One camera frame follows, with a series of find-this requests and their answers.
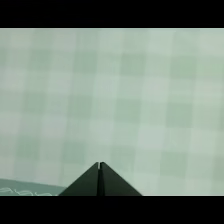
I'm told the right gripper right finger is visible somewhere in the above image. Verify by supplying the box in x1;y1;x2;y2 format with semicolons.
99;161;143;197

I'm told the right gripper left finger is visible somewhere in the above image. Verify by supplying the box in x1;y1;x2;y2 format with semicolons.
58;161;100;197

